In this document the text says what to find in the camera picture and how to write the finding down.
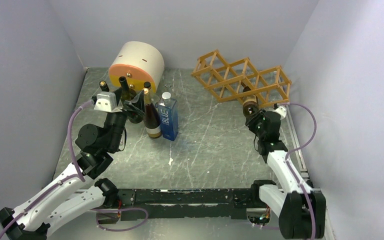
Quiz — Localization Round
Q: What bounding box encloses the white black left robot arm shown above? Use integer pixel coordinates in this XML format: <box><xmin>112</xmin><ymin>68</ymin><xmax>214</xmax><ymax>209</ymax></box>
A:
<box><xmin>0</xmin><ymin>89</ymin><xmax>145</xmax><ymax>240</ymax></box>

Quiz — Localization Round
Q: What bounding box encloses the white orange yellow bread box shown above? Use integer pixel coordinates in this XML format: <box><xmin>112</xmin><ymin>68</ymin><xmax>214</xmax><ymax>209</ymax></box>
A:
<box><xmin>108</xmin><ymin>41</ymin><xmax>165</xmax><ymax>93</ymax></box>

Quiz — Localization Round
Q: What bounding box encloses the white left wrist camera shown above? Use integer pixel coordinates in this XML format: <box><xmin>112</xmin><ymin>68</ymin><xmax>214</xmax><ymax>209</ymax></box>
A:
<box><xmin>93</xmin><ymin>91</ymin><xmax>122</xmax><ymax>113</ymax></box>

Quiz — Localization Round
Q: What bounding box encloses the clear bottle black cap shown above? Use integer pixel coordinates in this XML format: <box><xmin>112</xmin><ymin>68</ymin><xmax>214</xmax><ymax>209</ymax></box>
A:
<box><xmin>99</xmin><ymin>80</ymin><xmax>110</xmax><ymax>92</ymax></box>

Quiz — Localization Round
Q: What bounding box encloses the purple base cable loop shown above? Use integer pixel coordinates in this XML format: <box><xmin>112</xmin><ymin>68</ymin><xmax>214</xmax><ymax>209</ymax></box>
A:
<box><xmin>92</xmin><ymin>206</ymin><xmax>150</xmax><ymax>233</ymax></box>

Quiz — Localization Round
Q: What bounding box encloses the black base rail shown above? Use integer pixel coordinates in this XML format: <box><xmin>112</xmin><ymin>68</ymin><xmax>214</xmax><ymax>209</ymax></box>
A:
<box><xmin>99</xmin><ymin>186</ymin><xmax>269</xmax><ymax>221</ymax></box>

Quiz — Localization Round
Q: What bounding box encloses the aluminium frame rail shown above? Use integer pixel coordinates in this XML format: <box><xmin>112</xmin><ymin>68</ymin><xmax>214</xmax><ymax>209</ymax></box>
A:
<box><xmin>24</xmin><ymin>188</ymin><xmax>337</xmax><ymax>240</ymax></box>

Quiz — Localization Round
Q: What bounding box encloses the dark bottle gold foil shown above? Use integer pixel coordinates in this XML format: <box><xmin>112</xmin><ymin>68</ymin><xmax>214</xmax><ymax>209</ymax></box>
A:
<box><xmin>143</xmin><ymin>88</ymin><xmax>162</xmax><ymax>139</ymax></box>

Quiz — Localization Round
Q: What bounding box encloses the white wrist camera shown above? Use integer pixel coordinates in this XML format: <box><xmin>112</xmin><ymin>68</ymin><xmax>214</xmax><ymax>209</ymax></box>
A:
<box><xmin>93</xmin><ymin>91</ymin><xmax>122</xmax><ymax>113</ymax></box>
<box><xmin>273</xmin><ymin>105</ymin><xmax>287</xmax><ymax>120</ymax></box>

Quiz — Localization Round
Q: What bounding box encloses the blue labelled clear bottle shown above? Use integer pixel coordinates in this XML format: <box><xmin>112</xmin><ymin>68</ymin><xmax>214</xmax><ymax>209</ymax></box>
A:
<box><xmin>157</xmin><ymin>91</ymin><xmax>179</xmax><ymax>141</ymax></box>

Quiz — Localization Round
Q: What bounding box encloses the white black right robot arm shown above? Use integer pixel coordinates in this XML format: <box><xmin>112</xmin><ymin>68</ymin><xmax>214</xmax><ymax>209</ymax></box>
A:
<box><xmin>244</xmin><ymin>107</ymin><xmax>326</xmax><ymax>240</ymax></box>

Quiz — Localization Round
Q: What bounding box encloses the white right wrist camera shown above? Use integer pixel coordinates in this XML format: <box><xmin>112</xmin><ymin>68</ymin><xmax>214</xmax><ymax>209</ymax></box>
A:
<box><xmin>273</xmin><ymin>105</ymin><xmax>287</xmax><ymax>120</ymax></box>

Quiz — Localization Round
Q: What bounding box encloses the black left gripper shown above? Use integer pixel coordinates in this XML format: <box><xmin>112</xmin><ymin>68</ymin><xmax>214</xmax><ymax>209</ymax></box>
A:
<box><xmin>103</xmin><ymin>86</ymin><xmax>145</xmax><ymax>151</ymax></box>

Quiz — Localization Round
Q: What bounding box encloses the dark green wine bottle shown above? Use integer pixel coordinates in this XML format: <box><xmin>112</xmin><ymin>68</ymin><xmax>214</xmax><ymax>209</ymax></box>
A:
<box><xmin>118</xmin><ymin>76</ymin><xmax>143</xmax><ymax>124</ymax></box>

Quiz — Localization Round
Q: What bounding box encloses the wooden wine rack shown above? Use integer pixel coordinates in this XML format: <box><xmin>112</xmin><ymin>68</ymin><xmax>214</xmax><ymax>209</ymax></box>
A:
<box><xmin>191</xmin><ymin>49</ymin><xmax>292</xmax><ymax>108</ymax></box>

